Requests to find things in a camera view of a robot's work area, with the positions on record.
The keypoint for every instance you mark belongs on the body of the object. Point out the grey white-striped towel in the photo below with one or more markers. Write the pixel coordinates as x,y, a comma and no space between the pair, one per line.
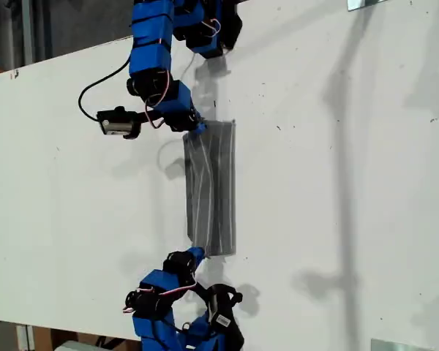
223,183

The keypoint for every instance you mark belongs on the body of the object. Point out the white table leg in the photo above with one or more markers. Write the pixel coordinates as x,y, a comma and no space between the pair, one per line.
25,338

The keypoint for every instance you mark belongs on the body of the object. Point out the grey metal pole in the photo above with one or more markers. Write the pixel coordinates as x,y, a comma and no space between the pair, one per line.
27,33

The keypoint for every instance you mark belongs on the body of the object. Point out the white plastic container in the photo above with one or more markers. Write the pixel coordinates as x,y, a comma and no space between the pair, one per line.
78,346

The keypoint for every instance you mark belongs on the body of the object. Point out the black camera stalk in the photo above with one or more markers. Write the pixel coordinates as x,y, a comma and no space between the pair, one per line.
203,290
151,117

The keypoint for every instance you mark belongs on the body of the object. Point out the black camera box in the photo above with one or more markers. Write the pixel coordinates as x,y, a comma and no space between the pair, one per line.
117,126
223,309

